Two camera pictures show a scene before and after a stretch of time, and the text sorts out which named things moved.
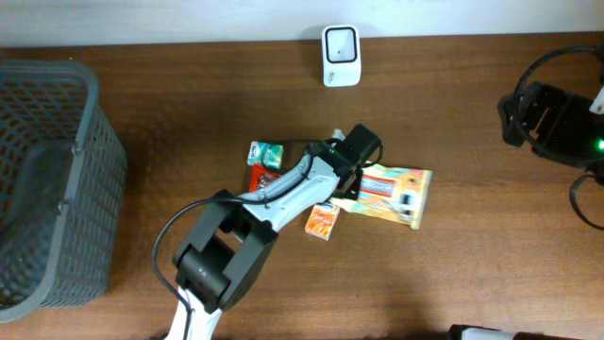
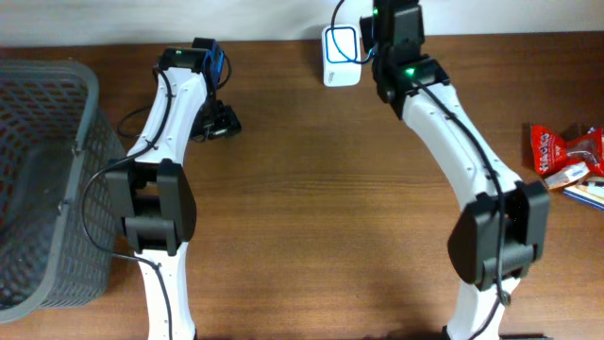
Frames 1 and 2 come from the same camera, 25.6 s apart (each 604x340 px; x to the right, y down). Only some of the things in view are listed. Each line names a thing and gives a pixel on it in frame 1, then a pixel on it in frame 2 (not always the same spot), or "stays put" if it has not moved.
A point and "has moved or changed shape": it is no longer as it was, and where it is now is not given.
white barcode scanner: (341, 55) stays put
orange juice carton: (322, 220) -> (566, 176)
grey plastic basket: (62, 181) stays put
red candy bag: (260, 178) has moved or changed shape
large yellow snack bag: (398, 194) -> (589, 191)
